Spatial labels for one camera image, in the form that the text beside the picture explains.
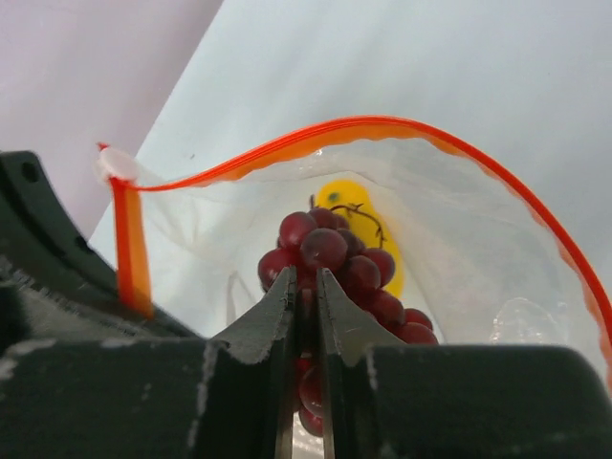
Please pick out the fake purple grapes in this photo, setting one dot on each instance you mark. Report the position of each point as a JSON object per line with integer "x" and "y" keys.
{"x": 320, "y": 239}

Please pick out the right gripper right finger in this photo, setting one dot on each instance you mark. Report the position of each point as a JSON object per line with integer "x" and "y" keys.
{"x": 384, "y": 398}

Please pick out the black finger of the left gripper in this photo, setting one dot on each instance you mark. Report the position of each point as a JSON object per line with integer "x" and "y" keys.
{"x": 58, "y": 287}

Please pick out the clear zip top bag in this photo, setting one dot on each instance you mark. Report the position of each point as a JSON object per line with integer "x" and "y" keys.
{"x": 481, "y": 253}

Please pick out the fake yellow lemon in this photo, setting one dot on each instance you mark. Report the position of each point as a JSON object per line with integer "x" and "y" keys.
{"x": 351, "y": 201}

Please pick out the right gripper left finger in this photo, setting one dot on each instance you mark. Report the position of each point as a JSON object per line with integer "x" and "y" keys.
{"x": 226, "y": 397}

